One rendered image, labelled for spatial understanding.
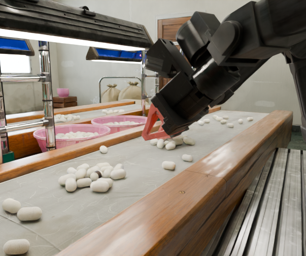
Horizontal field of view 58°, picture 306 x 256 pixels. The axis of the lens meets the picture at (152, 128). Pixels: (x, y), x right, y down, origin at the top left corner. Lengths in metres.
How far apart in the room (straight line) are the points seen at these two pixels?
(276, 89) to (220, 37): 4.88
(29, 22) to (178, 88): 0.28
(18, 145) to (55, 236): 0.66
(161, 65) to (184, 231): 0.26
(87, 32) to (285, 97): 4.78
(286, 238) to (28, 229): 0.45
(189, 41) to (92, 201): 0.33
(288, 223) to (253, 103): 4.70
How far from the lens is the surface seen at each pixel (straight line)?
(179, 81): 0.44
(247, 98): 5.31
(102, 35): 0.67
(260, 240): 0.58
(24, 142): 1.09
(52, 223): 0.49
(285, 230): 0.63
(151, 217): 0.42
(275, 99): 5.26
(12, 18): 0.53
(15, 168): 0.70
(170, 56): 0.46
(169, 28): 5.75
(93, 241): 0.38
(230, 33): 0.38
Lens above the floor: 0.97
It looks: 11 degrees down
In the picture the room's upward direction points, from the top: straight up
